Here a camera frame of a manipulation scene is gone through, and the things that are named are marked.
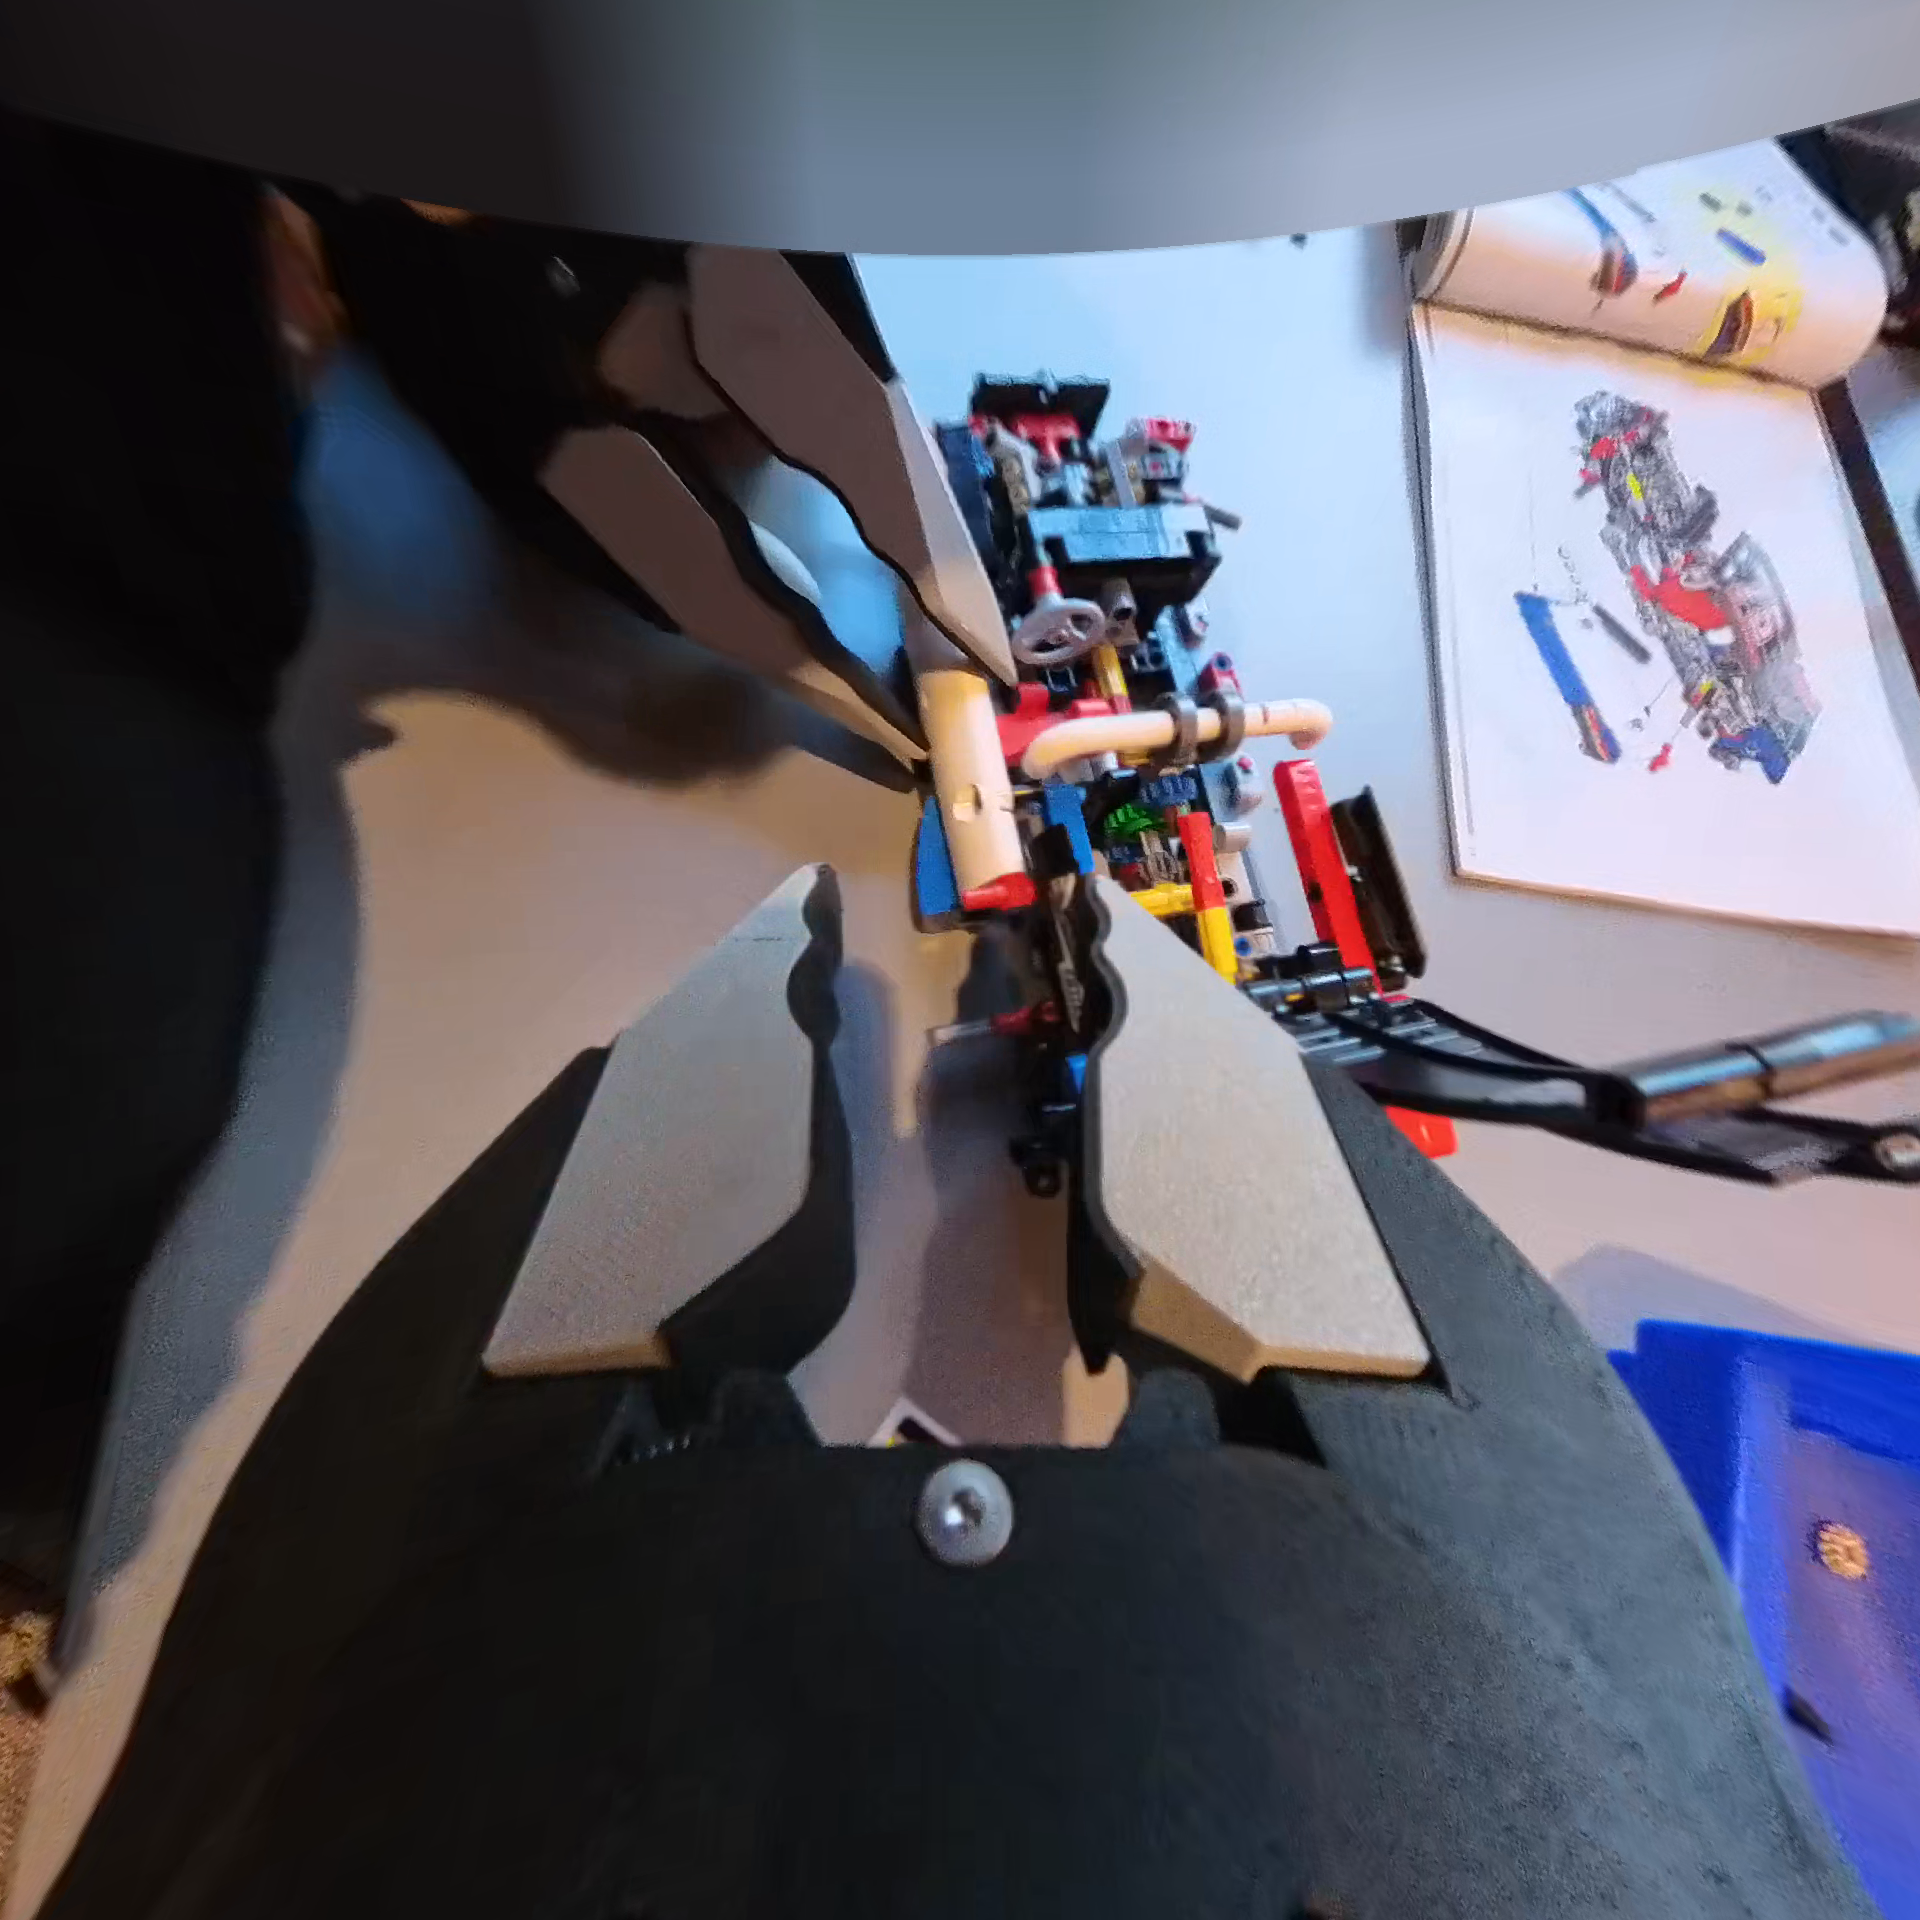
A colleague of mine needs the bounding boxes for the scattered small brick pieces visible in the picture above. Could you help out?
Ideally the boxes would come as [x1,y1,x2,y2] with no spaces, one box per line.
[1785,1515,1874,1741]

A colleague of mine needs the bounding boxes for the white blue brick panel assembly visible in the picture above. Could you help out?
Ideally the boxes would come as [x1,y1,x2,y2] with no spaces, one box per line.
[902,616,1039,923]

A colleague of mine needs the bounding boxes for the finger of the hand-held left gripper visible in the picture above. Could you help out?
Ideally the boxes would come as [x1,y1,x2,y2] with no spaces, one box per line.
[687,247,1023,688]
[539,423,927,759]

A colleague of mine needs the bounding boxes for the blue plastic bin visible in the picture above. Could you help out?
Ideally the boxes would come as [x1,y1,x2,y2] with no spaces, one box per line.
[1605,1316,1920,1920]

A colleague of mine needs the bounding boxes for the grey desk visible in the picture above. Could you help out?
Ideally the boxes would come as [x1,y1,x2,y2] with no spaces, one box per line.
[0,224,1920,1920]

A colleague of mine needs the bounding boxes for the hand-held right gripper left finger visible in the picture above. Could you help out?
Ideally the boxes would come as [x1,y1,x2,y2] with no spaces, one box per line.
[480,863,858,1379]

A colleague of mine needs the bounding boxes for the open instruction booklet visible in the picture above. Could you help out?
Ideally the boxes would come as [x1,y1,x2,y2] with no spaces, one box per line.
[1401,141,1920,939]

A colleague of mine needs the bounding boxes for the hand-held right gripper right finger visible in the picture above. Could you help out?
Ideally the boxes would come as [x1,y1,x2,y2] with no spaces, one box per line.
[1065,874,1432,1383]

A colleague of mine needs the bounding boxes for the toy brick vehicle model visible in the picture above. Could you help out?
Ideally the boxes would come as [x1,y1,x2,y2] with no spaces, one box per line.
[927,369,1920,1202]

